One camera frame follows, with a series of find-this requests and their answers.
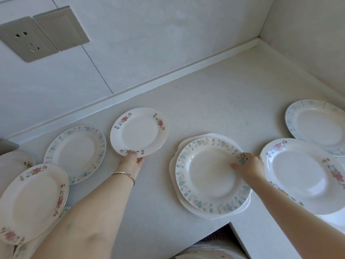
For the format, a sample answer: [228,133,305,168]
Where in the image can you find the grey wall switch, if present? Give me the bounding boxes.
[33,5,90,52]

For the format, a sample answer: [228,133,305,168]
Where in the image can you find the plain white scalloped plate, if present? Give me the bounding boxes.
[169,133,252,221]

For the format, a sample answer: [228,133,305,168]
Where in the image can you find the small pink floral plate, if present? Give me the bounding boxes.
[110,107,170,157]

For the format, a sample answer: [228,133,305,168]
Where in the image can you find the person's right hand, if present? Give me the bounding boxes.
[230,152,266,184]

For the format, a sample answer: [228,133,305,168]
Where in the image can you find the grey wall power socket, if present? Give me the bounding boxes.
[0,16,59,63]

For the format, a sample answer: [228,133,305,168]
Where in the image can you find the gold rimmed pink floral plate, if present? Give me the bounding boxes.
[0,151,36,196]
[0,163,70,246]

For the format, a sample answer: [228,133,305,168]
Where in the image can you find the person's left forearm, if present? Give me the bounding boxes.
[30,171,136,259]

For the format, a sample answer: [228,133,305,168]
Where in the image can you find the silver bracelet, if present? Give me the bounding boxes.
[112,172,136,187]

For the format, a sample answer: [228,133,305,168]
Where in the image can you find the person's left hand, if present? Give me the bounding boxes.
[116,150,147,178]

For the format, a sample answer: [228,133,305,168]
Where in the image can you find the large pink floral plate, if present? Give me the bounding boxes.
[260,138,345,215]

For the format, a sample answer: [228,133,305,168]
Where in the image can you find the person's right forearm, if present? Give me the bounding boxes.
[246,172,345,259]

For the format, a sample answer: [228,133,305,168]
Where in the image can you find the blue floral rimmed plate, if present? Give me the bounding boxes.
[175,137,253,215]
[285,99,345,157]
[43,125,107,186]

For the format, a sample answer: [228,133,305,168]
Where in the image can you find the floral plate under stack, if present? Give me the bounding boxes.
[12,207,71,259]

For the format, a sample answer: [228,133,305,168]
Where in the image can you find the person's striped clothing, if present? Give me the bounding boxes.
[171,229,243,259]

